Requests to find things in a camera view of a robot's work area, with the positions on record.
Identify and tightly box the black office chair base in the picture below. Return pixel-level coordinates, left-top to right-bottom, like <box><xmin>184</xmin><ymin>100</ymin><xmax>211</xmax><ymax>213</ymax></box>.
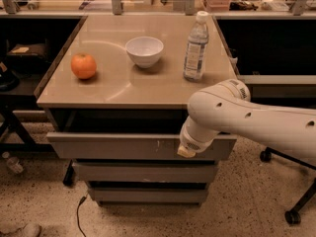
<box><xmin>259</xmin><ymin>146</ymin><xmax>316</xmax><ymax>226</ymax></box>

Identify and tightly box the white shoe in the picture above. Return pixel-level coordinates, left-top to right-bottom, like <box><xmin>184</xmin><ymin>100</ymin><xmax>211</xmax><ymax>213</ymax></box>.
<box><xmin>0</xmin><ymin>223</ymin><xmax>41</xmax><ymax>237</ymax></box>

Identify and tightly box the clear plastic water bottle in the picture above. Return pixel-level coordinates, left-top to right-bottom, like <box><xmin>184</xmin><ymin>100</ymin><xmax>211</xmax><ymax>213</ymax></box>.
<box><xmin>183</xmin><ymin>11</ymin><xmax>209</xmax><ymax>81</ymax></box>

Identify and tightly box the orange fruit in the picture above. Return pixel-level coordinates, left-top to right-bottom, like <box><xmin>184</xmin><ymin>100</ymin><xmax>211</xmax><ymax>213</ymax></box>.
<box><xmin>70</xmin><ymin>53</ymin><xmax>97</xmax><ymax>80</ymax></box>

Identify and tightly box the small bottle on floor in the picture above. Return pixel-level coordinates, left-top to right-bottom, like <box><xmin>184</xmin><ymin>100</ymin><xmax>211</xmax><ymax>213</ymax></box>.
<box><xmin>2</xmin><ymin>152</ymin><xmax>24</xmax><ymax>175</ymax></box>

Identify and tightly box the black floor cable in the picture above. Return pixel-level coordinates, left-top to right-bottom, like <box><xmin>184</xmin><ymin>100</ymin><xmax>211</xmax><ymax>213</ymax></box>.
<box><xmin>76</xmin><ymin>195</ymin><xmax>89</xmax><ymax>237</ymax></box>

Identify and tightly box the white bowl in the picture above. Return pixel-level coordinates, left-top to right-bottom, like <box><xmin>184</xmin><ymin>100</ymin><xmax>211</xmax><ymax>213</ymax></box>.
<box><xmin>125</xmin><ymin>37</ymin><xmax>164</xmax><ymax>68</ymax></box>

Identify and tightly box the black side table frame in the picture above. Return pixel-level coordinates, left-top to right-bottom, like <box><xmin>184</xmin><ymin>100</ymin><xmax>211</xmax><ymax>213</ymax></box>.
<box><xmin>0</xmin><ymin>38</ymin><xmax>58</xmax><ymax>155</ymax></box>

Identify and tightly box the grey drawer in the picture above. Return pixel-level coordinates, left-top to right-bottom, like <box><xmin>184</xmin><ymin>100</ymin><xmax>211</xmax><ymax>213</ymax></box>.
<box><xmin>45</xmin><ymin>109</ymin><xmax>238</xmax><ymax>162</ymax></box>
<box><xmin>87</xmin><ymin>182</ymin><xmax>208</xmax><ymax>204</ymax></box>
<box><xmin>73</xmin><ymin>162</ymin><xmax>217</xmax><ymax>183</ymax></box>

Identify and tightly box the grey middle drawer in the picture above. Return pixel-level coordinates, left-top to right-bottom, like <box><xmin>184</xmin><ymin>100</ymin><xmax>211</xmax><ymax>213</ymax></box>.
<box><xmin>73</xmin><ymin>162</ymin><xmax>217</xmax><ymax>183</ymax></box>

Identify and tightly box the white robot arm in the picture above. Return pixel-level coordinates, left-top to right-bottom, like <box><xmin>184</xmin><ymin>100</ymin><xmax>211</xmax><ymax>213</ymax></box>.
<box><xmin>178</xmin><ymin>79</ymin><xmax>316</xmax><ymax>165</ymax></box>

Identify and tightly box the grey drawer cabinet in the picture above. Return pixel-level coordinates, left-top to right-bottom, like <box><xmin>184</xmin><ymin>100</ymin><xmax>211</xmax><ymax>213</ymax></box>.
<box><xmin>38</xmin><ymin>15</ymin><xmax>235</xmax><ymax>133</ymax></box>

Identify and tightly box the grey bottom drawer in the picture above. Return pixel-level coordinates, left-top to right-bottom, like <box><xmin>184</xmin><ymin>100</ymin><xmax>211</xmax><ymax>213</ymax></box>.
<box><xmin>87</xmin><ymin>182</ymin><xmax>208</xmax><ymax>204</ymax></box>

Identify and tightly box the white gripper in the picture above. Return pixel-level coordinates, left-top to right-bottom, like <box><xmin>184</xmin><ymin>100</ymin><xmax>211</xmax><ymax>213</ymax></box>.
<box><xmin>177</xmin><ymin>125</ymin><xmax>214</xmax><ymax>158</ymax></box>

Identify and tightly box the grey top drawer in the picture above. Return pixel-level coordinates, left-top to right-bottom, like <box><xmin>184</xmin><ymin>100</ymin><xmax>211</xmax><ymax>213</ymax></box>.
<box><xmin>45</xmin><ymin>109</ymin><xmax>238</xmax><ymax>162</ymax></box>

